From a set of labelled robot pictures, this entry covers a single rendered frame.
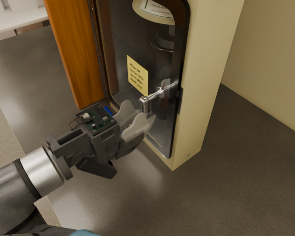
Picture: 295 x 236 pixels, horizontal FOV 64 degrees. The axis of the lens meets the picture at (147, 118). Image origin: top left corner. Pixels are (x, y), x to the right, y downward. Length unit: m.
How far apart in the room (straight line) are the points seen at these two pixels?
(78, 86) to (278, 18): 0.61
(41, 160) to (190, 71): 0.28
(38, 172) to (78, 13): 0.43
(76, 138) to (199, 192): 0.37
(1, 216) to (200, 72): 0.39
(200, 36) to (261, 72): 0.51
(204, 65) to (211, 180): 0.34
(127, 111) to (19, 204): 0.24
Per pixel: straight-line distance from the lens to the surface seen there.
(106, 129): 0.40
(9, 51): 1.25
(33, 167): 0.41
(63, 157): 0.41
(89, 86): 0.80
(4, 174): 0.42
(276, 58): 0.83
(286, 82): 0.85
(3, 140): 2.22
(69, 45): 0.70
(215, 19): 0.40
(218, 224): 0.63
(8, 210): 0.42
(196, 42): 0.39
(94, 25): 0.64
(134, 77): 0.55
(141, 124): 0.46
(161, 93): 0.47
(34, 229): 0.42
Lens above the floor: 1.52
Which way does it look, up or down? 48 degrees down
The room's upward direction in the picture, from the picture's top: straight up
